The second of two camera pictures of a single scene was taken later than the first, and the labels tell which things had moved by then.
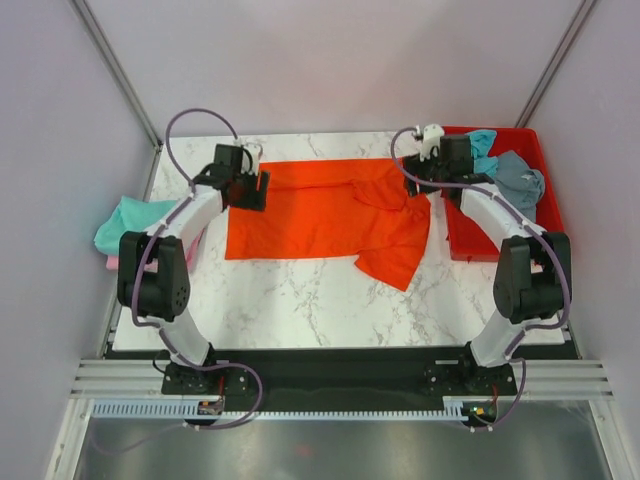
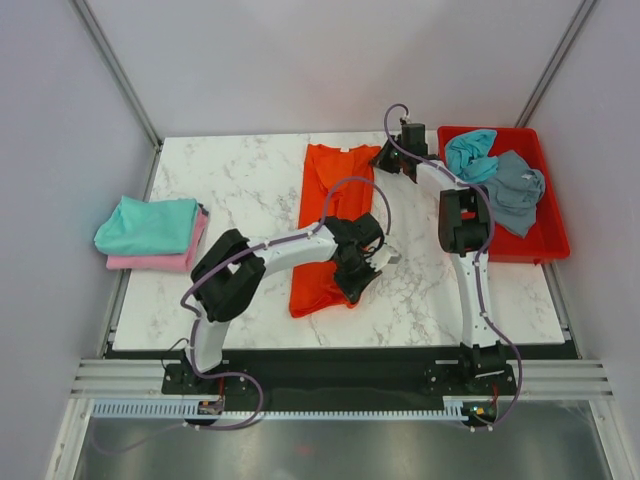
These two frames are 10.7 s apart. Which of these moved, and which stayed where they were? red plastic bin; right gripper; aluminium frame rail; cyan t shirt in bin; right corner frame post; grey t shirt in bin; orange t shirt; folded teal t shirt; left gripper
Moved: right gripper; orange t shirt; left gripper
Stayed: folded teal t shirt; aluminium frame rail; right corner frame post; grey t shirt in bin; red plastic bin; cyan t shirt in bin
